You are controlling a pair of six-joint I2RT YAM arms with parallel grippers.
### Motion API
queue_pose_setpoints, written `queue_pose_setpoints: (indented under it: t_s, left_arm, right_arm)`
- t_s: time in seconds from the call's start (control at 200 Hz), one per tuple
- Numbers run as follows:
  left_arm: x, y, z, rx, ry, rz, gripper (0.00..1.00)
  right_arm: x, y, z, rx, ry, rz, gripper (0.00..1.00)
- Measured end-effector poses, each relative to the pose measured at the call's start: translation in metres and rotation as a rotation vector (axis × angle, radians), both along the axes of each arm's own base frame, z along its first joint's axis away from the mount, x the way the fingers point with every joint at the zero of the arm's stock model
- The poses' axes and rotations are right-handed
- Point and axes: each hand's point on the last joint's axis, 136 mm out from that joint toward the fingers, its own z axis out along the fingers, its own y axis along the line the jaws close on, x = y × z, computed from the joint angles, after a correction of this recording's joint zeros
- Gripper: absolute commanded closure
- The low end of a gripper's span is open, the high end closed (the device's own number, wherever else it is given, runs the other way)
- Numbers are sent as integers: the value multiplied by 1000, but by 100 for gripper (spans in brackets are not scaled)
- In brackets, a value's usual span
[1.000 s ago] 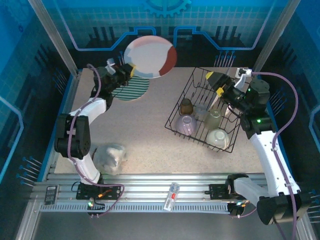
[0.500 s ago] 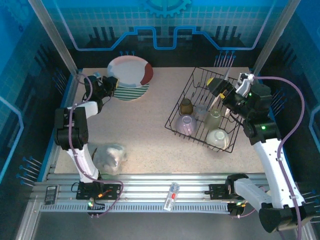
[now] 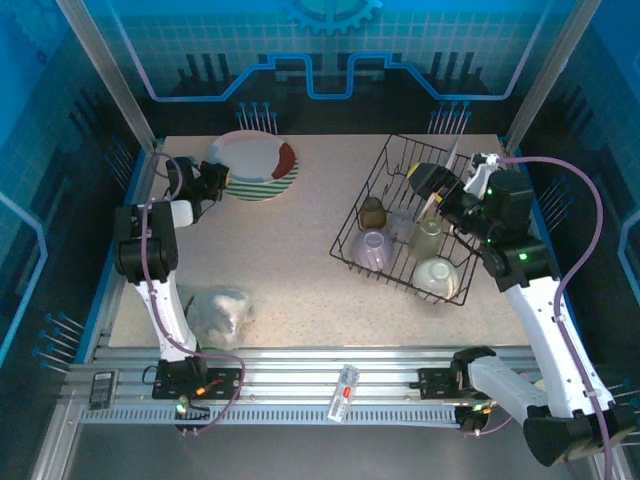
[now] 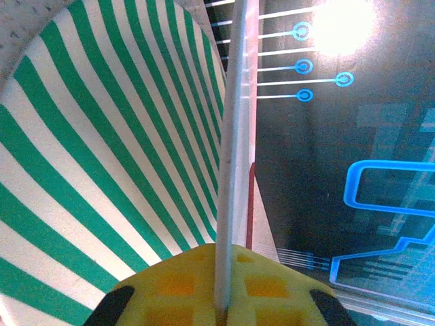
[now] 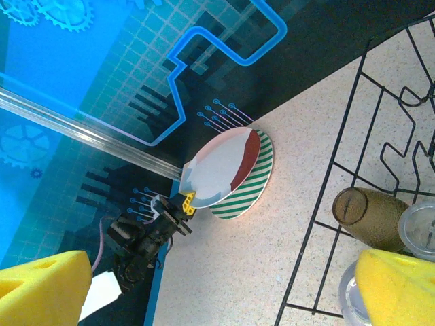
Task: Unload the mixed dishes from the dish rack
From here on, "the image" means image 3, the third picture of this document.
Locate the pale green textured cup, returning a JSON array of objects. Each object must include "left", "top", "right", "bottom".
[{"left": 407, "top": 215, "right": 444, "bottom": 261}]

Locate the plate with pastel patches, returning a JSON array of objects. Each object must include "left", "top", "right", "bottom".
[{"left": 209, "top": 130, "right": 297, "bottom": 184}]

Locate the clear bluish cup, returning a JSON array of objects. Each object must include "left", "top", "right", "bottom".
[{"left": 388, "top": 207, "right": 416, "bottom": 244}]

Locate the plate with green stripes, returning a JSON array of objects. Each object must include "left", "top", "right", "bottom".
[{"left": 222, "top": 149, "right": 300, "bottom": 202}]

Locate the amber textured cup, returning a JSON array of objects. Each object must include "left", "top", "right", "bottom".
[{"left": 358, "top": 196, "right": 389, "bottom": 229}]

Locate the pale green ceramic bowl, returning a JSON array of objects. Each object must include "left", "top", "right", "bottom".
[{"left": 412, "top": 257, "right": 460, "bottom": 301}]

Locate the black wire dish rack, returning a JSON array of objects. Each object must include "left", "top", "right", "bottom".
[{"left": 328, "top": 132, "right": 489, "bottom": 307}]

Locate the crumpled clear plastic bag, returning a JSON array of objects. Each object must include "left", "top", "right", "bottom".
[{"left": 185, "top": 285, "right": 259, "bottom": 351}]

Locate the clear tag with red label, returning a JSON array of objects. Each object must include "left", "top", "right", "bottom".
[{"left": 327, "top": 364, "right": 362, "bottom": 424}]

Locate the small black device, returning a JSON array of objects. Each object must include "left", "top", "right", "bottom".
[{"left": 88, "top": 369, "right": 119, "bottom": 407}]

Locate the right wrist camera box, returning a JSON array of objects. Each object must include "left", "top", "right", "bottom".
[{"left": 467, "top": 152, "right": 501, "bottom": 194}]

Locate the aluminium frame post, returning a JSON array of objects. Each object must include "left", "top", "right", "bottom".
[
  {"left": 502, "top": 0, "right": 601, "bottom": 154},
  {"left": 54, "top": 0, "right": 166, "bottom": 151}
]

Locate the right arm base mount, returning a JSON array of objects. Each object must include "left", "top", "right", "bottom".
[{"left": 417, "top": 367, "right": 471, "bottom": 401}]

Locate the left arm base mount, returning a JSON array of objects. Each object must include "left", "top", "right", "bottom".
[{"left": 152, "top": 367, "right": 241, "bottom": 401}]

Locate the slotted grey cable duct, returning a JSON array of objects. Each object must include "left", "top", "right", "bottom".
[{"left": 79, "top": 404, "right": 464, "bottom": 426}]

